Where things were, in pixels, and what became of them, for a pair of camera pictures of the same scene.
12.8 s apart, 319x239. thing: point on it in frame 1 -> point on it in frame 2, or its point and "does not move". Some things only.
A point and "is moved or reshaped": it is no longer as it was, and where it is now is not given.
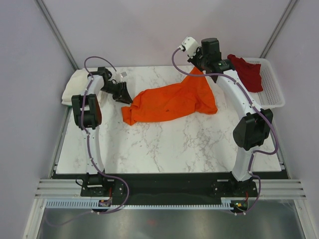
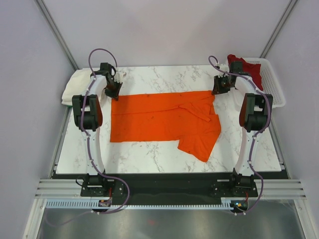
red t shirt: x=249 y=73 does not move
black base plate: x=135 y=188 does not move
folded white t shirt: x=76 y=84 does not move
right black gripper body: x=198 y=59 -> x=222 y=84
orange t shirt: x=194 y=93 is moved or reshaped
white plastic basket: x=271 y=96 does not move
